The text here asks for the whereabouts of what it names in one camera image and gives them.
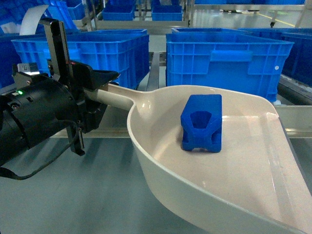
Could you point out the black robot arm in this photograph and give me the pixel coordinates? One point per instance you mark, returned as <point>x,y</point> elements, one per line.
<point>11,142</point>

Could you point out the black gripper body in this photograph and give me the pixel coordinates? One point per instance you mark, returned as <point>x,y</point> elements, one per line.
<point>57,101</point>

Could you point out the blue crate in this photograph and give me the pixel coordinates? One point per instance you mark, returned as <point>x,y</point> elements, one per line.
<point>123,51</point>
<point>227,60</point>
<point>299,63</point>

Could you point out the beige plastic dustpan tray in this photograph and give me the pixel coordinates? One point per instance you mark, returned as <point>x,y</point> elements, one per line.
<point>252,186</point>

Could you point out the blue plastic block part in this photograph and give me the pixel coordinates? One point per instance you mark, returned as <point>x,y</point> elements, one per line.
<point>201,120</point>

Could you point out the steel flow rack shelf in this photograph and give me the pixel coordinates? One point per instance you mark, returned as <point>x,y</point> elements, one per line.
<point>296,108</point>

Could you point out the blue crate left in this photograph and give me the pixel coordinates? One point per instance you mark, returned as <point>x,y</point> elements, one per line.
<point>123,51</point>

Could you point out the blue crate behind right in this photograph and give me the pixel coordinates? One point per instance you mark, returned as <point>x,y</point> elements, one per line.
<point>299,63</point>

